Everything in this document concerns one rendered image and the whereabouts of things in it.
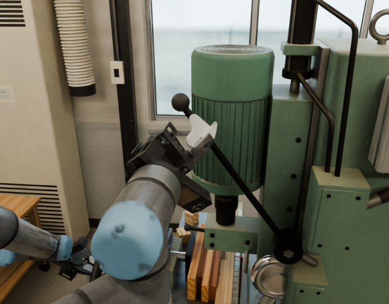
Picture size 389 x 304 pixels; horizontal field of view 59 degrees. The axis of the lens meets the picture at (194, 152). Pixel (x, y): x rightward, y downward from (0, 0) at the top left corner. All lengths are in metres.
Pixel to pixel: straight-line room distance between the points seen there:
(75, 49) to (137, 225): 1.77
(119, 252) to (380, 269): 0.65
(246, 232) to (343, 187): 0.32
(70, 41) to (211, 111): 1.47
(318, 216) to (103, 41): 1.79
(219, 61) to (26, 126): 1.68
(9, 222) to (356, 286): 0.78
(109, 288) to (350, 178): 0.46
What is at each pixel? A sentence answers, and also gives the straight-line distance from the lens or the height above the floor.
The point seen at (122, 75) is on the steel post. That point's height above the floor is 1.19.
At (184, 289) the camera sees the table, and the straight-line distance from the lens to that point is 0.98.
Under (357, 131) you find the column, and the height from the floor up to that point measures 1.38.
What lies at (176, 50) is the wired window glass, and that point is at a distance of 2.20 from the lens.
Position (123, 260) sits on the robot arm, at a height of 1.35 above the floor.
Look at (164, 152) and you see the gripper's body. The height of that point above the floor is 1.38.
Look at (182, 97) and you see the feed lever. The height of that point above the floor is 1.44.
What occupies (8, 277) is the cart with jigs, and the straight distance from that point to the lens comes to 2.28.
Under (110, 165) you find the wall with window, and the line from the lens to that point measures 2.46.
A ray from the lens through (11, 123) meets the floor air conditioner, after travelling 2.27.
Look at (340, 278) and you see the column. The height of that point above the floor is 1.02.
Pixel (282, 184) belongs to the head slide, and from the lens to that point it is 0.79.
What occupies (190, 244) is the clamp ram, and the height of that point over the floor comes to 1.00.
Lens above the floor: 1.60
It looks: 24 degrees down
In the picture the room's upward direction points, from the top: straight up
